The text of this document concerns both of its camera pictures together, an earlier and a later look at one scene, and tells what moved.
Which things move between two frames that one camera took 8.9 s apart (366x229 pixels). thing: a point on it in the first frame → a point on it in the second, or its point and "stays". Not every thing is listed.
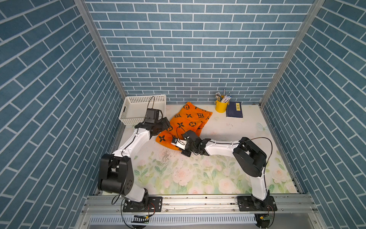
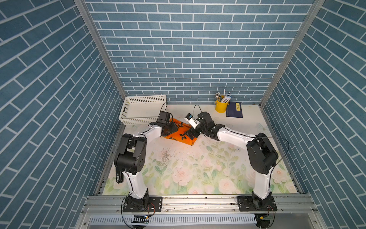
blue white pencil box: x=226 y=98 stays
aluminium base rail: x=114 y=203 stays
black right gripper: x=187 y=154 → x=193 y=131
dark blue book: x=234 y=109 stays
